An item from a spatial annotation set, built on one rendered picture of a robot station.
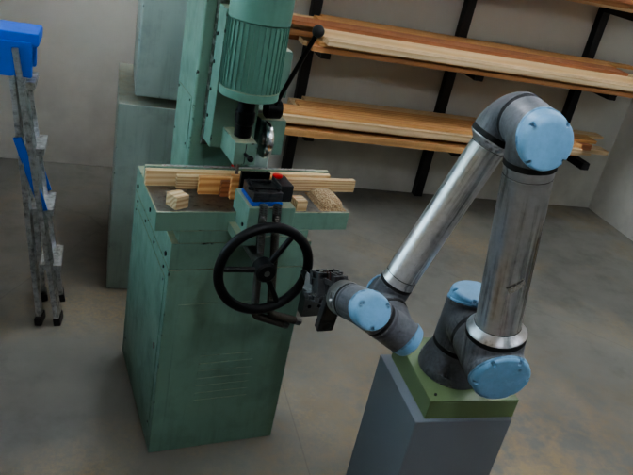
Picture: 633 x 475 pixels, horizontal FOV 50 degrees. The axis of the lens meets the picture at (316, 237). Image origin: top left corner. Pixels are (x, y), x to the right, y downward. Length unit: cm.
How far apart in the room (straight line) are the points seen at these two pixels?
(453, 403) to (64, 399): 140
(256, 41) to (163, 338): 92
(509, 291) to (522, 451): 134
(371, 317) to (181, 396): 93
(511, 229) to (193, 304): 100
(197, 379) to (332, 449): 60
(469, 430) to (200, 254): 91
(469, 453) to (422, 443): 17
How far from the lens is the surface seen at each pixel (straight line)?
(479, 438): 206
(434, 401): 191
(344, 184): 226
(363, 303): 157
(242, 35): 193
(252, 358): 230
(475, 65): 423
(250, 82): 195
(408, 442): 197
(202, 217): 196
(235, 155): 204
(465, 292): 187
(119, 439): 250
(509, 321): 169
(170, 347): 218
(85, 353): 286
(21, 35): 258
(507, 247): 158
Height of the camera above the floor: 173
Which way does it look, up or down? 26 degrees down
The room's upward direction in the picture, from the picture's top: 12 degrees clockwise
